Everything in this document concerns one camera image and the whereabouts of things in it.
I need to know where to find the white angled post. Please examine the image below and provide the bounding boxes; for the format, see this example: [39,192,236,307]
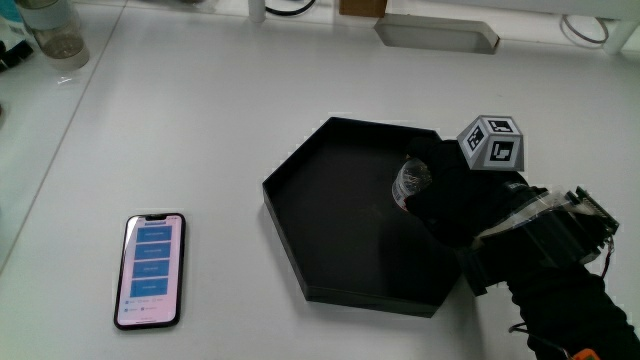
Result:
[601,18,640,56]

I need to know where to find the brown cardboard box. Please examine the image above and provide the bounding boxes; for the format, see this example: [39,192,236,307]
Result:
[338,0,389,19]

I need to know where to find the grey rectangular box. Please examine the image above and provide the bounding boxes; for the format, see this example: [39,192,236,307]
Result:
[373,13,501,56]

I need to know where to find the black cable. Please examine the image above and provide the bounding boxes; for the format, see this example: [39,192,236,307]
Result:
[264,0,318,17]

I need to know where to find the black clip object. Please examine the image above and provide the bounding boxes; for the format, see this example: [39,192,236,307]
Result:
[0,39,35,73]

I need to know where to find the black smartphone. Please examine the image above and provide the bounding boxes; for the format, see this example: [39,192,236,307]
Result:
[112,212,187,332]

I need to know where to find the person's right forearm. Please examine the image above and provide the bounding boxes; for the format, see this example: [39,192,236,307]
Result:
[455,184,640,360]

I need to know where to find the clear plastic bottle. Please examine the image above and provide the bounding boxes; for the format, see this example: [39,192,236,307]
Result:
[14,0,91,72]

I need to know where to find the person's right hand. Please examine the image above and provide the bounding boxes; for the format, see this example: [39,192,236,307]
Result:
[403,115,532,248]

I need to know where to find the thin black wire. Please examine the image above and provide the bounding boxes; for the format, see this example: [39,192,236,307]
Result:
[508,322,572,359]

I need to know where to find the coiled grey cable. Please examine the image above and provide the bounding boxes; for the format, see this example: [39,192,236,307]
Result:
[559,13,611,47]

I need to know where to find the black hexagonal plate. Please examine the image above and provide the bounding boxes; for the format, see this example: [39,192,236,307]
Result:
[261,116,464,319]

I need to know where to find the clear paper clip container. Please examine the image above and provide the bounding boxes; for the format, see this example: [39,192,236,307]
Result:
[391,157,432,213]

